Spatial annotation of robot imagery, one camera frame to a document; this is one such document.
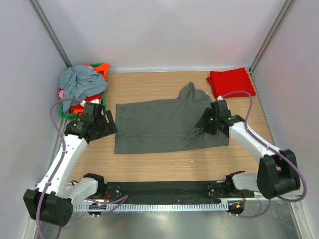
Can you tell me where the dark grey t shirt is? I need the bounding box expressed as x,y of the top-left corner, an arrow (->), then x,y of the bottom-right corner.
114,82 -> 229,154

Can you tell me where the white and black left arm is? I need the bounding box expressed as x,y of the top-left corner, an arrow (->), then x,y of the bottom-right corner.
23,102 -> 117,227

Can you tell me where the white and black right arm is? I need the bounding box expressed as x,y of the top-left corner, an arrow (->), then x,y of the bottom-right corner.
196,100 -> 301,199

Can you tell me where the red t shirt in basket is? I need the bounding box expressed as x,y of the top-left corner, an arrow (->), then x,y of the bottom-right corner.
70,93 -> 103,114

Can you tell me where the green plastic basket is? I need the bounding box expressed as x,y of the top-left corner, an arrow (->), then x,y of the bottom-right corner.
59,62 -> 108,120

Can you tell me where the light blue t shirt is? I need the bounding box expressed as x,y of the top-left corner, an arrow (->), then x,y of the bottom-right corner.
59,64 -> 108,113

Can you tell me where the pink garment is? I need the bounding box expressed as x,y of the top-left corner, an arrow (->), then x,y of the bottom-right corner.
58,89 -> 64,100

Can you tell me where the folded red t shirt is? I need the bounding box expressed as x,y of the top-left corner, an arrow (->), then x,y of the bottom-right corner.
206,68 -> 256,98

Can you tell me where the orange t shirt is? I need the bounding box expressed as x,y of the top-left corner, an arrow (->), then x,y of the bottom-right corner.
83,63 -> 110,81

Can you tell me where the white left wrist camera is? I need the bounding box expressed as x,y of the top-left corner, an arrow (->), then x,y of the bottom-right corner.
80,99 -> 101,107

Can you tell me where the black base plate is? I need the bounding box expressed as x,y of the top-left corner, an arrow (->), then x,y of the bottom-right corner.
104,181 -> 255,205

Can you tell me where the slotted white cable duct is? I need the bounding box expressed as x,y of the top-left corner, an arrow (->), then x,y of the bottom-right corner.
73,201 -> 229,213

